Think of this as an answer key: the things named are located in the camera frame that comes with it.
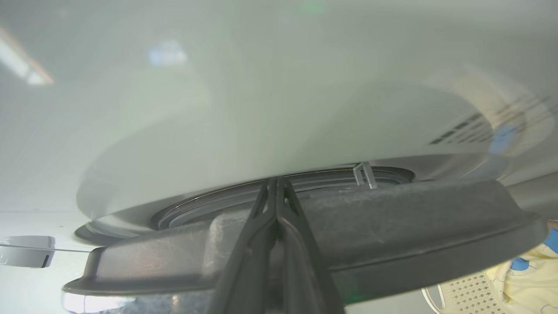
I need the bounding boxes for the white perforated laundry basket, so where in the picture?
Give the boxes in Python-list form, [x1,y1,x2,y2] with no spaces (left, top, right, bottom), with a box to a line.
[421,270,511,314]

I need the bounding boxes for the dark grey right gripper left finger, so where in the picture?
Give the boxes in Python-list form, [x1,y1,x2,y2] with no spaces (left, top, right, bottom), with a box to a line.
[208,177,278,314]

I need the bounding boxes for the grey washing machine door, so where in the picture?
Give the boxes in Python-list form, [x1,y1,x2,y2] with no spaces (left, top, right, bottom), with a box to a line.
[61,177,549,314]

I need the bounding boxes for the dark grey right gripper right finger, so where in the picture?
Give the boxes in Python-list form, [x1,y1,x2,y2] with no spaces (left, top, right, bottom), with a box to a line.
[277,176,346,314]

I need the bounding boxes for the cream garment with blue patch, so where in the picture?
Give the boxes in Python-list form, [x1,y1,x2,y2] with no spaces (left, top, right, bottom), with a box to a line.
[485,219,558,314]

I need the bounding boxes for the white front-load washing machine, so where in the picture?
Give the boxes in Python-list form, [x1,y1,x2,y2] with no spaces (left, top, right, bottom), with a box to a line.
[0,0,558,245]

